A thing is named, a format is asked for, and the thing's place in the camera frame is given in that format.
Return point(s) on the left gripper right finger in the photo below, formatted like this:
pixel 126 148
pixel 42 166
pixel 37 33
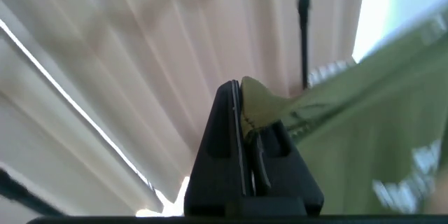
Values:
pixel 287 182

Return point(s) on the black clothes rack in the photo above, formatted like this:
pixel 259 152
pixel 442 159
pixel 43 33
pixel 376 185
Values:
pixel 304 42

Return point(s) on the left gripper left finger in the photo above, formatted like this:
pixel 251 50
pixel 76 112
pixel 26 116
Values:
pixel 217 168

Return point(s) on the green printed shirt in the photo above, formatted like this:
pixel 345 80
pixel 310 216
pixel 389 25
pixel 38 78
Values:
pixel 367 129

